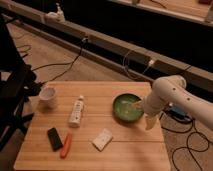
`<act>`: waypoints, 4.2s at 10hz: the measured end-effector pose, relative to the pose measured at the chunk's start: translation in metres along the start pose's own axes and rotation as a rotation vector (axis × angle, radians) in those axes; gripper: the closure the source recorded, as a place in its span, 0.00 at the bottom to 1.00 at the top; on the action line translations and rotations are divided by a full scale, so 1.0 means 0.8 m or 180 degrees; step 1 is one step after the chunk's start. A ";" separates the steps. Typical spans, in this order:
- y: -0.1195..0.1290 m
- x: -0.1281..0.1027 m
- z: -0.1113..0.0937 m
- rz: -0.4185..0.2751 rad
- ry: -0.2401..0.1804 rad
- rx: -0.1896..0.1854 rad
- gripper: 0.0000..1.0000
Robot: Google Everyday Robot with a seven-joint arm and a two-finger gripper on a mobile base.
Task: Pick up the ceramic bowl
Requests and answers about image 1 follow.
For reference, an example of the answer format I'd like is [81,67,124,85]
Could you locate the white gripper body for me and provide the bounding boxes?
[143,92,167,117]

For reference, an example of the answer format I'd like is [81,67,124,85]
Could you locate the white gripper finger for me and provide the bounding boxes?
[145,115,156,130]
[132,100,143,109]

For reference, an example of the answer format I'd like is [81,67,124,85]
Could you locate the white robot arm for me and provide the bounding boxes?
[132,75,213,130]

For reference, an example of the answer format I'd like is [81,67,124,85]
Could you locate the green ceramic bowl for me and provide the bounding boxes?
[113,93,144,123]

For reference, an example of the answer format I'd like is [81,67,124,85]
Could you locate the blue object on floor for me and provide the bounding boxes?
[169,106,192,121]

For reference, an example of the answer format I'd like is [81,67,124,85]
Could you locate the white tube bottle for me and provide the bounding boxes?
[68,95,84,128]

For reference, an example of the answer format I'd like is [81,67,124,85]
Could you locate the orange marker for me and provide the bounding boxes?
[60,133,72,158]

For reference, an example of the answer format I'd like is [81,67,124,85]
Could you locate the black rectangular device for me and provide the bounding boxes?
[47,128,63,151]

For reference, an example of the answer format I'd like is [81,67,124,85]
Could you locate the white paper cup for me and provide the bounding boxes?
[39,87,56,108]

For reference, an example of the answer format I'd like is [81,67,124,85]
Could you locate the grey metal rail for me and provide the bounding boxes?
[0,0,213,93]

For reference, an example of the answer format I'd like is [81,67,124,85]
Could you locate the white cable on rail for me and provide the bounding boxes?
[121,49,156,81]

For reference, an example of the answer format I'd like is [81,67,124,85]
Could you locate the black floor cable right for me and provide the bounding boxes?
[159,111,213,171]

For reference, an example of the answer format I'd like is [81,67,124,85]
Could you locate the black floor cable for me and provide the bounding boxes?
[14,36,89,84]
[159,111,213,171]

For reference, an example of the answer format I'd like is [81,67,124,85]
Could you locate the black floor cable left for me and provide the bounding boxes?
[14,36,89,84]

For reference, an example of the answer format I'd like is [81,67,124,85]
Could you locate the white object on rail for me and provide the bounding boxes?
[45,3,65,22]

